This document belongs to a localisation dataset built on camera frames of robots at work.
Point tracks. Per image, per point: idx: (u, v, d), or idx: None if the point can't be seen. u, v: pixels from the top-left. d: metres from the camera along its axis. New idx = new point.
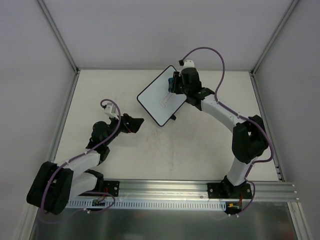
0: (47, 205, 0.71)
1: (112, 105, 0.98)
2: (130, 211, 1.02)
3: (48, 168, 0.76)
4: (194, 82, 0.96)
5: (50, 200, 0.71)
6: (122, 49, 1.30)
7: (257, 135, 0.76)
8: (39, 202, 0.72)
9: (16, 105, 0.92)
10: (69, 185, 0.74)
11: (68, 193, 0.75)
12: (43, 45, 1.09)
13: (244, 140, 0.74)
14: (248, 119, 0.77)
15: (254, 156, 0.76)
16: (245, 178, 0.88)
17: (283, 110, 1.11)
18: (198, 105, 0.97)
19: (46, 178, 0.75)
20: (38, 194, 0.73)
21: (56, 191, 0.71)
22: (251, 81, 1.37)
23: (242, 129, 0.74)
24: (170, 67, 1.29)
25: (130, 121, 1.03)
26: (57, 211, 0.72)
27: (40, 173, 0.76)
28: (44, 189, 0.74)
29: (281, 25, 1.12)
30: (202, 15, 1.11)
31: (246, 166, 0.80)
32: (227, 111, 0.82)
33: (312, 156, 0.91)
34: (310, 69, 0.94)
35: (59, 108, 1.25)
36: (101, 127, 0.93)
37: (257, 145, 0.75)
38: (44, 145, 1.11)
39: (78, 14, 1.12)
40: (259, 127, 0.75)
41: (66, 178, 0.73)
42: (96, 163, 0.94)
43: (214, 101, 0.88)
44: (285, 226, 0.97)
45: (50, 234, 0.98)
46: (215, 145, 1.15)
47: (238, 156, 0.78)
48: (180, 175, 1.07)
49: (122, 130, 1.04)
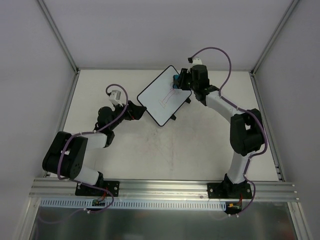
0: (63, 170, 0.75)
1: (116, 92, 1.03)
2: (130, 211, 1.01)
3: (63, 137, 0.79)
4: (202, 78, 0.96)
5: (67, 163, 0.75)
6: (122, 49, 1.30)
7: (254, 128, 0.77)
8: (55, 167, 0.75)
9: (16, 104, 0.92)
10: (82, 151, 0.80)
11: (81, 159, 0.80)
12: (42, 44, 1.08)
13: (240, 130, 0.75)
14: (248, 112, 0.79)
15: (250, 149, 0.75)
16: (244, 175, 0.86)
17: (283, 110, 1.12)
18: (203, 101, 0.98)
19: (62, 145, 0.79)
20: (55, 159, 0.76)
21: (72, 155, 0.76)
22: (251, 81, 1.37)
23: (239, 118, 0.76)
24: (170, 67, 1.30)
25: (133, 108, 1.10)
26: (72, 174, 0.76)
27: (55, 141, 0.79)
28: (59, 155, 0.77)
29: (281, 25, 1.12)
30: (202, 15, 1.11)
31: (244, 158, 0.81)
32: (228, 104, 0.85)
33: (312, 155, 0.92)
34: (309, 69, 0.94)
35: (59, 108, 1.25)
36: (106, 113, 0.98)
37: (254, 137, 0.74)
38: (45, 144, 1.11)
39: (78, 13, 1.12)
40: (256, 120, 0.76)
41: (81, 144, 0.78)
42: (102, 145, 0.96)
43: (217, 95, 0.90)
44: (285, 226, 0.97)
45: (50, 234, 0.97)
46: (215, 145, 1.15)
47: (235, 149, 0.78)
48: (180, 175, 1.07)
49: (126, 118, 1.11)
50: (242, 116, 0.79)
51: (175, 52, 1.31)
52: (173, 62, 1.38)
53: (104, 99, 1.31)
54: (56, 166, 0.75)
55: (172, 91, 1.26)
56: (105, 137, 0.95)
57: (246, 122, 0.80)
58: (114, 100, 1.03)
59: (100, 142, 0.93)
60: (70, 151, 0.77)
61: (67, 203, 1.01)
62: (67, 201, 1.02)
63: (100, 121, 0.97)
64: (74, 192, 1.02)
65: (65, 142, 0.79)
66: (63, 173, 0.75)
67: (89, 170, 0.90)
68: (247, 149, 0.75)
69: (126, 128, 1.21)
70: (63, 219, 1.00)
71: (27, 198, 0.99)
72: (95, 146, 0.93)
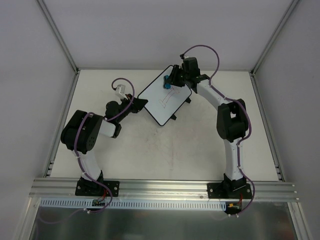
0: (80, 142, 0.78)
1: (121, 86, 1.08)
2: (130, 212, 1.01)
3: (80, 115, 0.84)
4: (193, 68, 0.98)
5: (83, 135, 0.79)
6: (122, 49, 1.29)
7: (238, 116, 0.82)
8: (72, 139, 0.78)
9: (16, 103, 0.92)
10: (98, 127, 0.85)
11: (95, 134, 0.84)
12: (42, 44, 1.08)
13: (225, 118, 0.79)
14: (235, 101, 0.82)
15: (234, 135, 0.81)
16: (239, 168, 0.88)
17: (283, 109, 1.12)
18: (194, 88, 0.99)
19: (79, 122, 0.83)
20: (71, 132, 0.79)
21: (90, 129, 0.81)
22: (251, 81, 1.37)
23: (225, 107, 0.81)
24: (170, 66, 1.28)
25: (136, 100, 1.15)
26: (88, 146, 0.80)
27: (72, 120, 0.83)
28: (77, 128, 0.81)
29: (281, 26, 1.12)
30: (202, 15, 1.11)
31: (232, 146, 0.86)
32: (216, 94, 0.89)
33: (312, 155, 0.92)
34: (309, 70, 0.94)
35: (59, 107, 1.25)
36: (113, 106, 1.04)
37: (238, 125, 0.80)
38: (45, 144, 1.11)
39: (78, 14, 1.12)
40: (242, 108, 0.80)
41: (97, 122, 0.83)
42: (110, 134, 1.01)
43: (207, 85, 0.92)
44: (285, 227, 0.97)
45: (50, 234, 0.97)
46: (215, 144, 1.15)
47: (222, 135, 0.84)
48: (180, 175, 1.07)
49: (132, 111, 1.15)
50: (228, 105, 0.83)
51: (174, 52, 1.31)
52: (173, 62, 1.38)
53: (103, 99, 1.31)
54: (73, 136, 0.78)
55: (172, 91, 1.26)
56: (113, 128, 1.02)
57: (232, 111, 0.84)
58: (119, 93, 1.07)
59: (108, 130, 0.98)
60: (87, 127, 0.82)
61: (67, 203, 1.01)
62: (67, 201, 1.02)
63: (108, 114, 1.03)
64: (74, 192, 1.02)
65: (82, 120, 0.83)
66: (80, 145, 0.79)
67: (94, 164, 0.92)
68: (232, 136, 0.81)
69: (125, 129, 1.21)
70: (63, 218, 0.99)
71: (27, 198, 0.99)
72: (103, 132, 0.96)
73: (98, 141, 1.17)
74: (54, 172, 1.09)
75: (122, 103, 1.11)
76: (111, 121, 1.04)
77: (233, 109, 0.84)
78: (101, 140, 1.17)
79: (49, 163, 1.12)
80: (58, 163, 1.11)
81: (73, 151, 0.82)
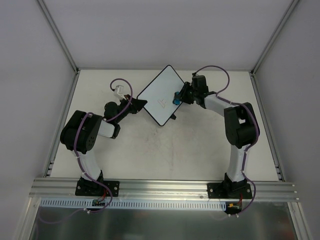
0: (80, 141, 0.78)
1: (120, 87, 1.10)
2: (129, 212, 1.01)
3: (80, 115, 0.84)
4: (201, 86, 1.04)
5: (83, 135, 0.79)
6: (122, 48, 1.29)
7: (247, 121, 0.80)
8: (71, 138, 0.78)
9: (16, 104, 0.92)
10: (97, 127, 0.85)
11: (94, 133, 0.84)
12: (43, 44, 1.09)
13: (233, 122, 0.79)
14: (241, 105, 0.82)
15: (244, 141, 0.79)
16: (242, 172, 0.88)
17: (283, 109, 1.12)
18: (202, 105, 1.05)
19: (78, 122, 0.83)
20: (71, 131, 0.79)
21: (89, 128, 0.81)
22: (251, 81, 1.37)
23: (231, 111, 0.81)
24: (168, 67, 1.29)
25: (134, 101, 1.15)
26: (87, 144, 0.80)
27: (72, 118, 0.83)
28: (78, 127, 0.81)
29: (281, 25, 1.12)
30: (202, 15, 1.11)
31: (239, 153, 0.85)
32: (222, 102, 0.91)
33: (312, 155, 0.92)
34: (309, 70, 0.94)
35: (59, 107, 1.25)
36: (112, 106, 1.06)
37: (247, 129, 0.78)
38: (45, 144, 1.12)
39: (78, 14, 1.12)
40: (248, 111, 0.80)
41: (95, 122, 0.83)
42: (110, 135, 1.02)
43: (213, 97, 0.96)
44: (285, 227, 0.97)
45: (50, 235, 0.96)
46: (215, 144, 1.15)
47: (232, 142, 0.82)
48: (180, 175, 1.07)
49: (131, 111, 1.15)
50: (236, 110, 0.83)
51: (174, 52, 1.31)
52: (173, 61, 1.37)
53: (103, 99, 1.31)
54: (73, 136, 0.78)
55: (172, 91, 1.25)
56: (112, 128, 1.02)
57: (241, 116, 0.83)
58: (117, 94, 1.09)
59: (108, 130, 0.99)
60: (87, 126, 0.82)
61: (67, 203, 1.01)
62: (67, 201, 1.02)
63: (108, 114, 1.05)
64: (74, 192, 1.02)
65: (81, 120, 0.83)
66: (79, 144, 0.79)
67: (94, 164, 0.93)
68: (242, 142, 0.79)
69: (125, 129, 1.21)
70: (63, 218, 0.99)
71: (27, 198, 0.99)
72: (103, 133, 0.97)
73: (98, 141, 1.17)
74: (54, 172, 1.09)
75: (122, 104, 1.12)
76: (111, 121, 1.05)
77: (241, 114, 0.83)
78: (102, 140, 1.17)
79: (49, 163, 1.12)
80: (58, 163, 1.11)
81: (73, 151, 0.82)
